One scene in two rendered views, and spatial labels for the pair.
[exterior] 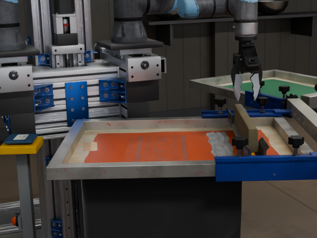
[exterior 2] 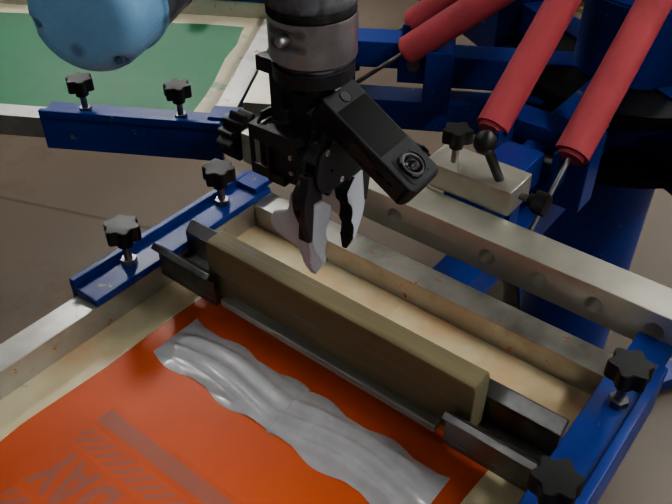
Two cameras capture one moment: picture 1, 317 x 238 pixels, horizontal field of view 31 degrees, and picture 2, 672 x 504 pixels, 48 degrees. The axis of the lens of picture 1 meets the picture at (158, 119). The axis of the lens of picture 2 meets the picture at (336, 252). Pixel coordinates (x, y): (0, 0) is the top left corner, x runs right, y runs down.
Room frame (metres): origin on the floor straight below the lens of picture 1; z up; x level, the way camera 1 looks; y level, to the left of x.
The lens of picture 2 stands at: (1.47, 0.17, 1.59)
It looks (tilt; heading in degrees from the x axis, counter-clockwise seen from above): 39 degrees down; 308
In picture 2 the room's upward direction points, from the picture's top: straight up
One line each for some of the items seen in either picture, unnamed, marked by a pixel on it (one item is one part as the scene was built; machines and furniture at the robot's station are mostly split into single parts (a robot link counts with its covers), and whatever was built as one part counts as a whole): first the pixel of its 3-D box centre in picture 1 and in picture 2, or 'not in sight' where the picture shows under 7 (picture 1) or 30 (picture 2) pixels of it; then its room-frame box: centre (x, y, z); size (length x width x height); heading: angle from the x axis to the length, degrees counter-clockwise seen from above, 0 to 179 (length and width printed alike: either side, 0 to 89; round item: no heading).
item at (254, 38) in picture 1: (245, 54); (308, 119); (1.86, -0.29, 1.26); 0.09 x 0.08 x 0.12; 0
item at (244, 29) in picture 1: (245, 29); (310, 37); (1.86, -0.29, 1.34); 0.08 x 0.08 x 0.05
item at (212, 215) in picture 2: (241, 120); (180, 247); (2.11, -0.32, 0.97); 0.30 x 0.05 x 0.07; 89
